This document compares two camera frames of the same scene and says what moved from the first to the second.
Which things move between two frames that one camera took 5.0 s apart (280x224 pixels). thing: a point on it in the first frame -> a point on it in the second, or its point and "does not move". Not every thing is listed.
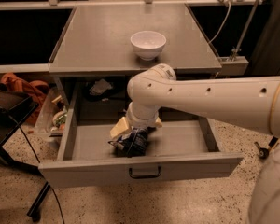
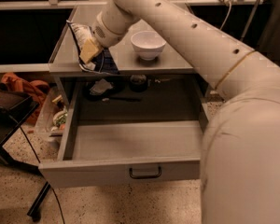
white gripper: [142, 120] -> [105, 35]
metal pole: [241, 43] does not move
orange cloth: [36, 90] does not move
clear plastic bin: [52, 117] does not move
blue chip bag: [133, 144] -> [104, 63]
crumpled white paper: [101, 87] does not move
